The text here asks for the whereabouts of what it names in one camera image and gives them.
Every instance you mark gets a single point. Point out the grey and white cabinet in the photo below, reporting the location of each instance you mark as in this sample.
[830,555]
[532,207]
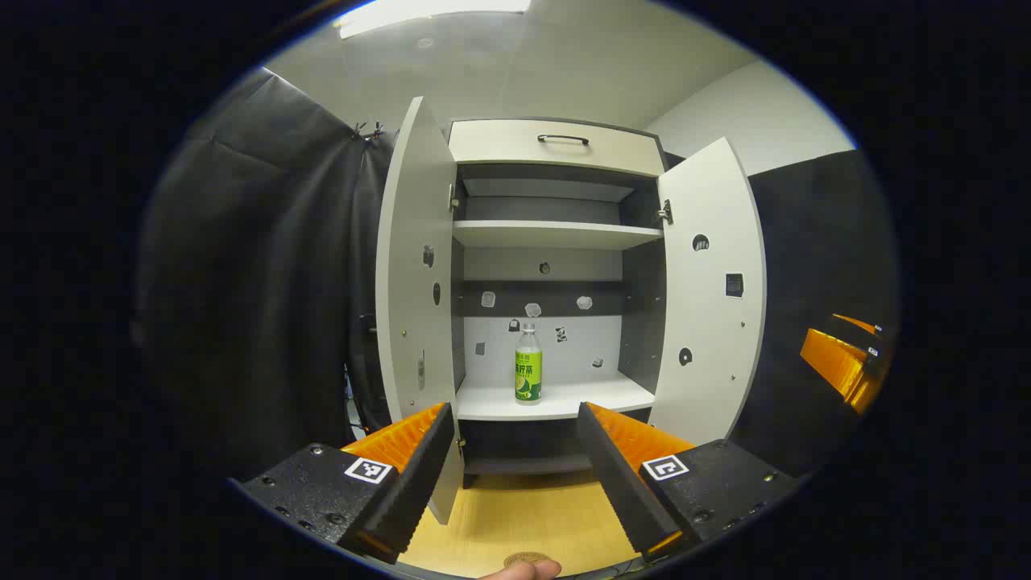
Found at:
[556,234]

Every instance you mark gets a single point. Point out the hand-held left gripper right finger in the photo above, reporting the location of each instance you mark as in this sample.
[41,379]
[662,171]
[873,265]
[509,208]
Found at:
[616,475]

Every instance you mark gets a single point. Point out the white cabinet drawer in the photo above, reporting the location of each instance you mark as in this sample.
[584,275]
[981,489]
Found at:
[499,149]

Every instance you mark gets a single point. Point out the black backdrop cloth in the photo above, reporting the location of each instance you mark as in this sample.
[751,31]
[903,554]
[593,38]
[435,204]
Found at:
[266,266]

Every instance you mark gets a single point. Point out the ceiling light panel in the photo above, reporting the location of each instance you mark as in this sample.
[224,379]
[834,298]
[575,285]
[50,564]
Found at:
[427,14]

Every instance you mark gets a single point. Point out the green label plastic bottle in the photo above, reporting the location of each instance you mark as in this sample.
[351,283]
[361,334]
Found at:
[528,374]

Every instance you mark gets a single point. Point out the round brown coaster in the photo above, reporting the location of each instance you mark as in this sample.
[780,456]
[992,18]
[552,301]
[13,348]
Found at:
[527,558]

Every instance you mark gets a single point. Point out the white cabinet door camera sticker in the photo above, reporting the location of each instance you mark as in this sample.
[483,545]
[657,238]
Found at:
[411,266]

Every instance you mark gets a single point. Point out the white cabinet door cat sticker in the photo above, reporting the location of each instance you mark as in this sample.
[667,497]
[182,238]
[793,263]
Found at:
[713,387]

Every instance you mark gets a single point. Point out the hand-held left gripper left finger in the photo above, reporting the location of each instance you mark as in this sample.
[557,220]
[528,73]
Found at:
[419,475]

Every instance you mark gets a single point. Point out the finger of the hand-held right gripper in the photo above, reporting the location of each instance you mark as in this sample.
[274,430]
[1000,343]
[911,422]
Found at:
[855,324]
[838,362]

